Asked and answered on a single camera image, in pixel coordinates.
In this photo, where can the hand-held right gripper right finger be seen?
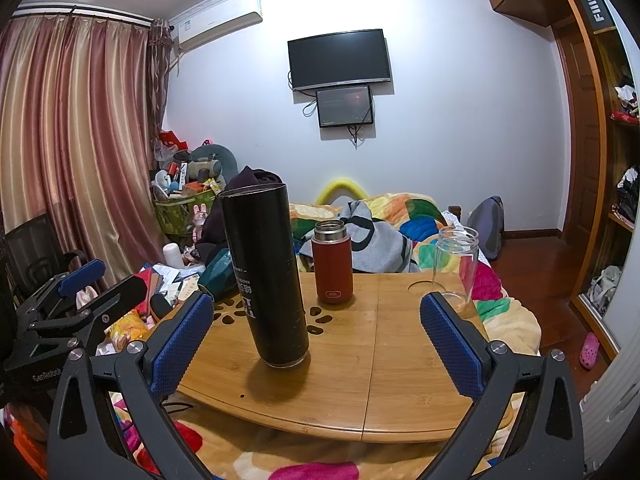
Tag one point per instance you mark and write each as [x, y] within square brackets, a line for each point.
[450, 347]

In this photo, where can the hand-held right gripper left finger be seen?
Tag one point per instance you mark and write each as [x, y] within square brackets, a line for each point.
[181, 342]

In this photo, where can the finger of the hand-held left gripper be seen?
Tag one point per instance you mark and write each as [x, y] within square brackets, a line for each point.
[122, 292]
[80, 273]

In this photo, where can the tall black cup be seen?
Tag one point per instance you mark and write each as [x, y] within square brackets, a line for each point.
[260, 285]

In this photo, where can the clear glass cup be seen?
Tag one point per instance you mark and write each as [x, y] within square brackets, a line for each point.
[452, 272]

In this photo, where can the red thermos cup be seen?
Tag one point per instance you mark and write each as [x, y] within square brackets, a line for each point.
[332, 270]

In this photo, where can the pile of papers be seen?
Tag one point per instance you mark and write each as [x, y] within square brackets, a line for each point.
[167, 282]

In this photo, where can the black office chair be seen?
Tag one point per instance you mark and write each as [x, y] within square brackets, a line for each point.
[35, 245]

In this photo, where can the colourful patterned blanket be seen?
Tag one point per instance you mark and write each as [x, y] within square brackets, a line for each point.
[502, 322]

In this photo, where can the small white bottle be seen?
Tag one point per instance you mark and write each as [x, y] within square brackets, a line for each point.
[172, 256]

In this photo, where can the bamboo folding table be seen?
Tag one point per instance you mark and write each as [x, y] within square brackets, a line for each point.
[385, 360]

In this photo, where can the teal bag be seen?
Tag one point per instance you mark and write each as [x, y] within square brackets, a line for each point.
[217, 275]

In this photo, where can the green storage basket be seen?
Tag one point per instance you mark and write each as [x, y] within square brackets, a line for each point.
[172, 219]

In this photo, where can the grey striped garment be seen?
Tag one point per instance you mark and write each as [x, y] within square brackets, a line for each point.
[382, 250]

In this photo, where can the grey backpack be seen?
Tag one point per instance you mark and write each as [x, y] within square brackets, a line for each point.
[487, 230]

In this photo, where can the pink striped curtain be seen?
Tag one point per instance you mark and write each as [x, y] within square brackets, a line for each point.
[75, 135]

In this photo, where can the pink slipper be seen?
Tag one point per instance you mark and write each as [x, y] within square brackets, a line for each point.
[589, 351]

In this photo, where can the grey plush pillow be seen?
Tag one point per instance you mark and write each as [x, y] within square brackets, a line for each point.
[220, 157]

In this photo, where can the dark purple cloth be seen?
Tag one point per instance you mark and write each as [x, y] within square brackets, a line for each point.
[250, 178]

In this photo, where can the yellow foam tube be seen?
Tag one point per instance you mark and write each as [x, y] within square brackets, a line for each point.
[345, 185]

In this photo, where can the brown wooden wardrobe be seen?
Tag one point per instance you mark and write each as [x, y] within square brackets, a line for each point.
[582, 160]

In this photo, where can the black curtain rod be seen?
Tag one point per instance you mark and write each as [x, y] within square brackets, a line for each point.
[80, 12]

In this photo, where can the small black monitor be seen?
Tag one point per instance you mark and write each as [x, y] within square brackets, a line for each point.
[345, 106]

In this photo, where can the white air conditioner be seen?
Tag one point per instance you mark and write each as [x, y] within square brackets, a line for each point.
[215, 17]

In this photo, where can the black wall television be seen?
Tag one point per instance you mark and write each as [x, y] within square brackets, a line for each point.
[340, 57]

